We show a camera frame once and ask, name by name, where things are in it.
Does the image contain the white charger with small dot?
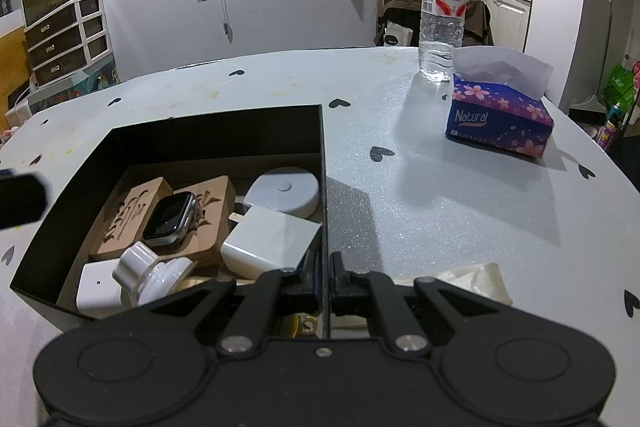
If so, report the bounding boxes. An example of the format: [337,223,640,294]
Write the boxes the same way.
[76,259,123,314]

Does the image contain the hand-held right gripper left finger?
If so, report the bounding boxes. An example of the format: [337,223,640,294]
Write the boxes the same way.
[115,252,328,355]

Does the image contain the cream plastic wrapper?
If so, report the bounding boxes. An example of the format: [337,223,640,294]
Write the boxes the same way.
[395,262,513,308]

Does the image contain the black cardboard box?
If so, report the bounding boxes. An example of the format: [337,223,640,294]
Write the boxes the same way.
[9,104,331,340]

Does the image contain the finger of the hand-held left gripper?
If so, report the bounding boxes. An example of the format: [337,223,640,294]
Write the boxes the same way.
[0,167,49,230]

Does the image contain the white mop handle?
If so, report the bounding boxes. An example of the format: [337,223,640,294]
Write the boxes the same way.
[595,0,616,100]

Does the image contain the carved wooden block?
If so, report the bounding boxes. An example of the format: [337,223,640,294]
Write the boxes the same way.
[170,175,237,269]
[89,177,175,263]

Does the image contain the purple floral tissue pack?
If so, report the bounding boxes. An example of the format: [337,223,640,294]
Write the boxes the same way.
[445,47,556,158]

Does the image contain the white drawer unit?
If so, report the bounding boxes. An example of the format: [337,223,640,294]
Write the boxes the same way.
[24,0,112,88]

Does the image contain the green plastic bag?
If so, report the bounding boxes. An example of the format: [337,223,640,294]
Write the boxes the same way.
[602,62,640,108]

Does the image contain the clear plastic water bottle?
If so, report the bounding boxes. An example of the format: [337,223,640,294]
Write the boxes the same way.
[419,0,468,82]

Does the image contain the white tape measure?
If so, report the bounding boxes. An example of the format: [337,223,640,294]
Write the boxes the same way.
[243,166,322,219]

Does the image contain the plain white charger cube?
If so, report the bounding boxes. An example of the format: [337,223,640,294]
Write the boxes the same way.
[220,205,322,280]

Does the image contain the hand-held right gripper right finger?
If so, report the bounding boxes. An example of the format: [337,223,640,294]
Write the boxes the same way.
[329,252,526,355]

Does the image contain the smartwatch without strap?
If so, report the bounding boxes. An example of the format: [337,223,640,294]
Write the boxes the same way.
[141,191,203,248]

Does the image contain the teal printed cabinet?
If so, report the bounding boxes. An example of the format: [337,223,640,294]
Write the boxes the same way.
[30,62,121,108]

